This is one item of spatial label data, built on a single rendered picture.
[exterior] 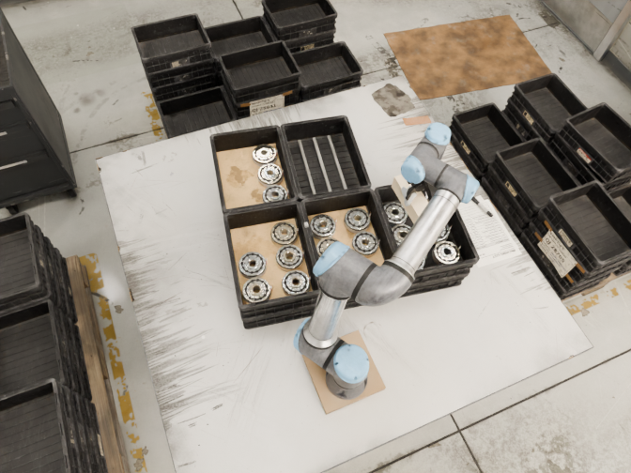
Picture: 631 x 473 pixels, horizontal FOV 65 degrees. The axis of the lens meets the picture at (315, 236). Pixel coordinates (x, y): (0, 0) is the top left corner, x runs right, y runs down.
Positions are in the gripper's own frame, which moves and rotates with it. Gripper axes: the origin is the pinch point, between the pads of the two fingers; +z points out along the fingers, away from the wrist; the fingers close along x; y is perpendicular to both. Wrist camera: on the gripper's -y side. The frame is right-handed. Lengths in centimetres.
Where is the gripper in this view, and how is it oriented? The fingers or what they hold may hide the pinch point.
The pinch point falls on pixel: (416, 202)
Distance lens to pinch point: 179.4
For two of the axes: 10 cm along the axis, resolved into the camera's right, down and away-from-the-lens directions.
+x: -9.2, 3.1, -2.3
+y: -3.9, -8.1, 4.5
